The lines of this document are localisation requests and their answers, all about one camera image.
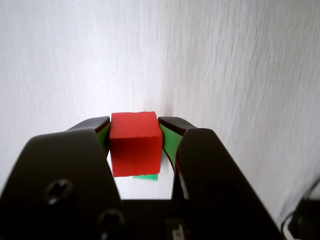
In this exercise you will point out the green wooden cube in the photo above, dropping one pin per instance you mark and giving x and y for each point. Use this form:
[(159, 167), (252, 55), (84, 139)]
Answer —
[(147, 177)]

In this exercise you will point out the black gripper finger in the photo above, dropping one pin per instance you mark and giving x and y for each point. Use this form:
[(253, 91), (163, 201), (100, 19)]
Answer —
[(212, 175), (62, 162)]

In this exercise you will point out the red wooden cube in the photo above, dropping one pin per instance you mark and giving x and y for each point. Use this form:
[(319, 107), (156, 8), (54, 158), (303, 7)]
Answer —
[(136, 150)]

